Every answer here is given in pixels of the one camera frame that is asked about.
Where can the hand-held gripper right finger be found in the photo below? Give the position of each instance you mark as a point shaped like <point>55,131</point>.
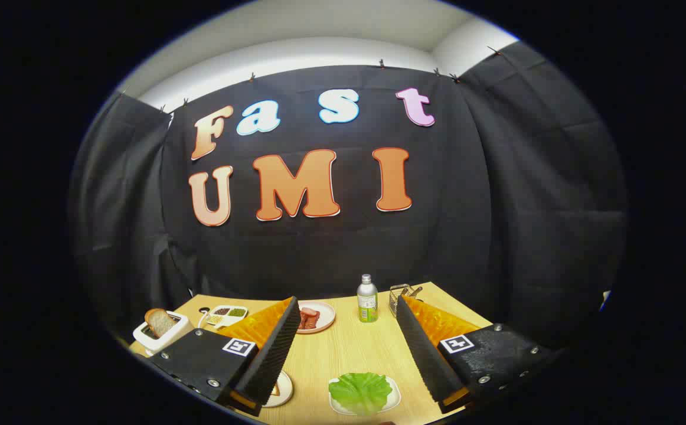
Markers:
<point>425,360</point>

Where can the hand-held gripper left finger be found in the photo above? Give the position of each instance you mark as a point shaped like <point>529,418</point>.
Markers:
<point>272,354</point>

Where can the green lettuce leaf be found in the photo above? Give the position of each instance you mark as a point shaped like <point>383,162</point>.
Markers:
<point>361,392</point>

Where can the brown crust bread slice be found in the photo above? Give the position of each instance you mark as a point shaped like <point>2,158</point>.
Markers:
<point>159,322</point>

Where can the white bread slice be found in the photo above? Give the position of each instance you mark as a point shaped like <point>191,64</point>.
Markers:
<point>274,389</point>

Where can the white round plate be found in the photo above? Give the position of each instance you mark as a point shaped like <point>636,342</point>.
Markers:
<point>284,392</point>

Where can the white square plate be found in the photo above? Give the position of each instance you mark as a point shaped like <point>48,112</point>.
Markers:
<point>396,400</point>

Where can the brown meat piece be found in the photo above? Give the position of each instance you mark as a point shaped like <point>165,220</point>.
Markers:
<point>309,320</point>

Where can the white divided condiment dish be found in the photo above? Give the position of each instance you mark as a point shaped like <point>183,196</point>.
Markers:
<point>228,317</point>

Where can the pink plate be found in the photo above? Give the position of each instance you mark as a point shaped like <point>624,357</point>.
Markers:
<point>326,313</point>

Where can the silver bottle green label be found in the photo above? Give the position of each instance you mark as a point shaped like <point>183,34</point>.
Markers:
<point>368,304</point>

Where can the white toaster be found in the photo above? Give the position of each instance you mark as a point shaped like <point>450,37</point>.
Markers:
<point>172,337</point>

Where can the black backdrop cloth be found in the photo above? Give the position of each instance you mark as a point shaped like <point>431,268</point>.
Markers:
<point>343,254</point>

